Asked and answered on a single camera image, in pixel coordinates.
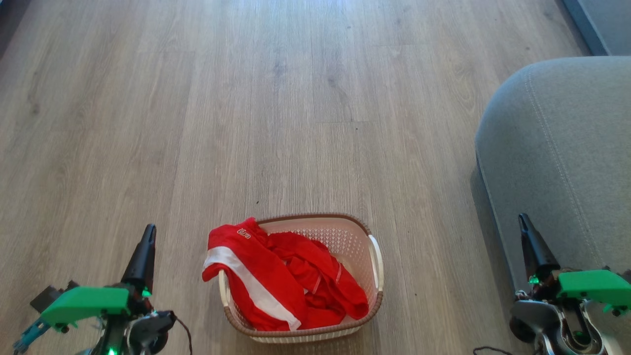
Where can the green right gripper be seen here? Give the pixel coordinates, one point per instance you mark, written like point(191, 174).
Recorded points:
point(591, 286)

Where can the red garment with white stripe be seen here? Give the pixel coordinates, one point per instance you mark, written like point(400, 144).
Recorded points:
point(256, 276)

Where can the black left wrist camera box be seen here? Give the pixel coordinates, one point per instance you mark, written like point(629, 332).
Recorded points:
point(47, 298)

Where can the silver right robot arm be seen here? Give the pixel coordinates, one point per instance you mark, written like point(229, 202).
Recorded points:
point(532, 315)

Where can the grey furniture side panel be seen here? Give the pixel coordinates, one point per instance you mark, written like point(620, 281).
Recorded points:
point(616, 19)

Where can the grey fabric sofa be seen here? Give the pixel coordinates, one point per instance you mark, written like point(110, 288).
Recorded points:
point(567, 148)

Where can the beige plastic laundry basket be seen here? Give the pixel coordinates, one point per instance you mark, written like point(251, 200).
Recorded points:
point(347, 236)

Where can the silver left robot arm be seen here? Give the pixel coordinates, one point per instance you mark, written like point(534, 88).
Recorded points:
point(148, 330)

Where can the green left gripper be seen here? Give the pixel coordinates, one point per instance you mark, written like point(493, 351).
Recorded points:
point(84, 301)

